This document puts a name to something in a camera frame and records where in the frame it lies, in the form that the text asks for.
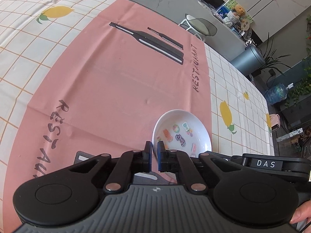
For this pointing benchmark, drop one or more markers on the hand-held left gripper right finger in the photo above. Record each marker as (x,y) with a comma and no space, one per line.
(160,155)

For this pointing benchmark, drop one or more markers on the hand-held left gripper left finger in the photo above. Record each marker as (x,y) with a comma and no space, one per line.
(147,155)

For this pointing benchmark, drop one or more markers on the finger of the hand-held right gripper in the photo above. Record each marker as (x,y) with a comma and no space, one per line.
(218,154)

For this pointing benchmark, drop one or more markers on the white bowl with stickers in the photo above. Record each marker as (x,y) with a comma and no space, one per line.
(184,121)

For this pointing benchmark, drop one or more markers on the person's right hand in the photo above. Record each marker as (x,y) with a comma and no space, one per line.
(302,213)

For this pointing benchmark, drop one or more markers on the pink fan heater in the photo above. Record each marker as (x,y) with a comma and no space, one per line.
(273,121)

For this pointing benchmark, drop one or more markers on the blue water bottle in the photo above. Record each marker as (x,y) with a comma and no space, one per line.
(275,93)

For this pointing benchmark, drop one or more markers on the leafy vine plant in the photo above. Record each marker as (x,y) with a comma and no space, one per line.
(301,87)

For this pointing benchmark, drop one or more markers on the pink printed cloth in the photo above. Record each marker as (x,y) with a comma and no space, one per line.
(97,77)

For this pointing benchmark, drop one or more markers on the grey trash bin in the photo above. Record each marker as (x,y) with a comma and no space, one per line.
(245,62)

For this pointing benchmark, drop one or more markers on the potted plant with long leaves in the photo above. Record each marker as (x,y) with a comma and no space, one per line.
(269,58)

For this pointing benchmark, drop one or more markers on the white rolling stool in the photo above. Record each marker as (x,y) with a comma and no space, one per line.
(199,24)

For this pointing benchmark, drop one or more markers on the beige hand fan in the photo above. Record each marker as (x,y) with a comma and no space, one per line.
(245,24)

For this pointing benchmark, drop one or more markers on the white woven basket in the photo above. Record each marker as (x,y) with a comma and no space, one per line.
(230,18)

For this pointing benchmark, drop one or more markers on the brown teddy bear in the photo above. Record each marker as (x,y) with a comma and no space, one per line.
(239,11)

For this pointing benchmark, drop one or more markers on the checked lemon print tablecloth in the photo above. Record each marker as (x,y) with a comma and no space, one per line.
(24,41)

